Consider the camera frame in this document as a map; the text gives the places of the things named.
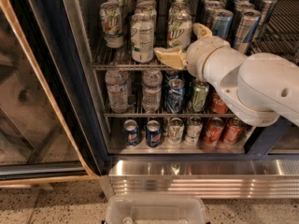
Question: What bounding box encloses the green can middle shelf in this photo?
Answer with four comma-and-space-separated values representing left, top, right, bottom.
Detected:
191, 78, 209, 112

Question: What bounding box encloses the right Pepsi can bottom shelf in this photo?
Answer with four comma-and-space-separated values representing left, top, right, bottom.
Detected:
146, 120, 162, 147

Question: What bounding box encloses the top wire shelf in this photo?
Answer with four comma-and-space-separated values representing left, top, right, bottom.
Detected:
91, 0, 299, 71

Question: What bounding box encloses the blue Pepsi can middle shelf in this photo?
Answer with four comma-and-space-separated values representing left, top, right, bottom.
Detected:
166, 78, 185, 113

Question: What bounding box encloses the right water bottle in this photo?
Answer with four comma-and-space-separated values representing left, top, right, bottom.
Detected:
142, 70, 163, 113

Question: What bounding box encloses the water bottle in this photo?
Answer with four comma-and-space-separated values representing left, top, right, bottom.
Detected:
105, 69, 128, 113
142, 70, 163, 113

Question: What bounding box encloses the left Coca-Cola can bottom shelf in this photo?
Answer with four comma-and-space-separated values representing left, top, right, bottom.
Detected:
204, 118, 224, 146

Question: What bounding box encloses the stainless steel fridge base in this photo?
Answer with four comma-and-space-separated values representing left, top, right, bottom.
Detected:
99, 160, 299, 199

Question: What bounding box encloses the right Coca-Cola can bottom shelf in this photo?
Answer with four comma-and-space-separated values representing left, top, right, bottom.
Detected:
222, 118, 244, 145

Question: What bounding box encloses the clear plastic bin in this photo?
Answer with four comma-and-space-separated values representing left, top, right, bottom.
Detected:
105, 194, 206, 224

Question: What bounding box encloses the front left Red Bull can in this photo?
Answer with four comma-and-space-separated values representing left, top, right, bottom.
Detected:
210, 9, 234, 39

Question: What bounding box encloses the left Pepsi can bottom shelf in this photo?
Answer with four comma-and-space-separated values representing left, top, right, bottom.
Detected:
123, 119, 139, 147

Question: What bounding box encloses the left water bottle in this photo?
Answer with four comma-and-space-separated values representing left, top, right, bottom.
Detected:
105, 69, 128, 113

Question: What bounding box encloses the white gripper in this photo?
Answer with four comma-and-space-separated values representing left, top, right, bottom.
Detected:
154, 22, 230, 81

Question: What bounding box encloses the red Coca-Cola can middle shelf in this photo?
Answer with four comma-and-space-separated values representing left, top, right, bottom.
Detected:
209, 92, 228, 114

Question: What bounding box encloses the wire shelf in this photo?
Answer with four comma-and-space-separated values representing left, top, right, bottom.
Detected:
104, 104, 234, 118
91, 0, 299, 71

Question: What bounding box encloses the front right Red Bull can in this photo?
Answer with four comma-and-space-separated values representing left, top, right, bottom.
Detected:
232, 8, 261, 53

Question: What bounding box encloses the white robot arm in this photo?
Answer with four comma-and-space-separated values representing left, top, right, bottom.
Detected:
154, 36, 299, 127

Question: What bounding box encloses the open glass fridge door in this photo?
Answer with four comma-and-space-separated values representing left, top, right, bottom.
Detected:
0, 0, 106, 186

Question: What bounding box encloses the left 7up can bottom shelf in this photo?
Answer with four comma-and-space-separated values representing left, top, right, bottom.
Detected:
167, 118, 184, 145

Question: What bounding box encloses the right white can bottom shelf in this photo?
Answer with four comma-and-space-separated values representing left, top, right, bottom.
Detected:
185, 117, 203, 144

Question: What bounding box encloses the red bull can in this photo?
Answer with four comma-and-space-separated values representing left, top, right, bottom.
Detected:
210, 9, 234, 39
232, 8, 261, 53

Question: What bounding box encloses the middle wire shelf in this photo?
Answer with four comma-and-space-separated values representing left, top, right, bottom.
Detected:
104, 104, 234, 118

